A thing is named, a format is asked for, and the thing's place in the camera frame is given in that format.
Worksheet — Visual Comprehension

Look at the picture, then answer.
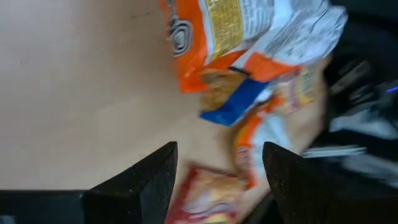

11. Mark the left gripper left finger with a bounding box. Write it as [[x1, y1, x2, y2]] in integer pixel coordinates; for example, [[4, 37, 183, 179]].
[[83, 141, 178, 224]]

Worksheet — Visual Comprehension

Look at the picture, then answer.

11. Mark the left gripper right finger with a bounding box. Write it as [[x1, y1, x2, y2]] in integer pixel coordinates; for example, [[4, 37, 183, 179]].
[[262, 141, 358, 224]]

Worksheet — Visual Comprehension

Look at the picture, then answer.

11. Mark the orange Maruchan noodle pack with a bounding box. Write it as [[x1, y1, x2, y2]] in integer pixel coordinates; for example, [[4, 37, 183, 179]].
[[160, 0, 348, 94], [231, 58, 329, 190]]

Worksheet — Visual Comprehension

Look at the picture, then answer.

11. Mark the red Maruchan noodle pack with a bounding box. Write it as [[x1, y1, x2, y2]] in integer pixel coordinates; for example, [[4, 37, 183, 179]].
[[164, 164, 249, 224]]

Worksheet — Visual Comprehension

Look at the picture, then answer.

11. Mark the blue Maruchan noodle pack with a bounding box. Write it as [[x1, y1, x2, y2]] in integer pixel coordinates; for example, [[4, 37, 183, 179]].
[[198, 68, 272, 128]]

